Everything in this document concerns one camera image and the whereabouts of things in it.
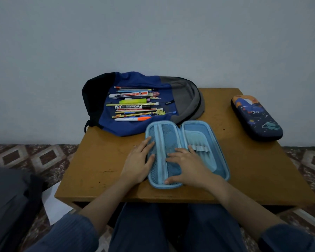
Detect yellow highlighter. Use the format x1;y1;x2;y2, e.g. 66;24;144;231
119;99;151;104

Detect person's blue ribbed shirt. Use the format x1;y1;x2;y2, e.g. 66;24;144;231
24;212;315;252

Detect white paper sheet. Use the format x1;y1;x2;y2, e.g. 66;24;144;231
41;181;74;226

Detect blue grey black backpack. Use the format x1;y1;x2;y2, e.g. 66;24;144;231
81;71;206;137

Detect person's left hand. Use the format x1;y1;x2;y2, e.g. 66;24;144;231
120;136;156;186

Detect dark blue printed pencil case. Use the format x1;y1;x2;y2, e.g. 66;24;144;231
230;95;284;142

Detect pile of pens and pencils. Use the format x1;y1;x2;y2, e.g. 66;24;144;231
106;86;177;122

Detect light blue pencil case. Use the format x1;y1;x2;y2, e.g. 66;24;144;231
145;120;231;189

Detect person's left forearm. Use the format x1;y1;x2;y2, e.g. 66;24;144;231
78;178;141;236

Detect person's blue trousers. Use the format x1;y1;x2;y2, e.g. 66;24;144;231
108;203;248;252

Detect person's right hand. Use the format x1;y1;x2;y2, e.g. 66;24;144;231
163;145;215;189

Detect brown wooden table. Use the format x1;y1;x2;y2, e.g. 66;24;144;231
54;88;315;216

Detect white black marker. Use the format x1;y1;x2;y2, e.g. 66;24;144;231
115;104;152;110

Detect dark grey bag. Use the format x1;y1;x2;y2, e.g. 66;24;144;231
0;166;49;252

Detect person's right forearm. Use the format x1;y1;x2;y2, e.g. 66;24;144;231
207;175;287;242

